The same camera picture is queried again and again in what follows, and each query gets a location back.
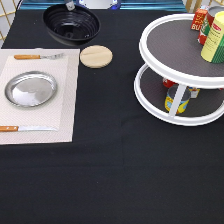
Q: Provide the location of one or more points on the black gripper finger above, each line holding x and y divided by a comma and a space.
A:
70, 5

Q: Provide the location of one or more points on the black ribbed bowl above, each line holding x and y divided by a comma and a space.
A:
75, 27

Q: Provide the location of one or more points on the silver metal plate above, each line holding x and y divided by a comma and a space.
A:
30, 89

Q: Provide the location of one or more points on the white two-tier lazy Susan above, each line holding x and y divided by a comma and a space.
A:
170, 50

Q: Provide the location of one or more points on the round wooden coaster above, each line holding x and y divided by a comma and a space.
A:
96, 56

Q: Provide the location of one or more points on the beige woven placemat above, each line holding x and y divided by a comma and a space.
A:
57, 112

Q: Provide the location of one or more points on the yellow blue can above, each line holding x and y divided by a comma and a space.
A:
177, 99

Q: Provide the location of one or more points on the yellow green cylinder container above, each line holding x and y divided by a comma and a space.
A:
213, 49

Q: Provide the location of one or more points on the black tablecloth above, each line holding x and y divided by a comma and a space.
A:
123, 166

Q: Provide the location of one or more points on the wooden handled fork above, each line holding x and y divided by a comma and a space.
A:
28, 57

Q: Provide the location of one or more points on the wooden handled knife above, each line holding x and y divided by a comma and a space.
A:
25, 128

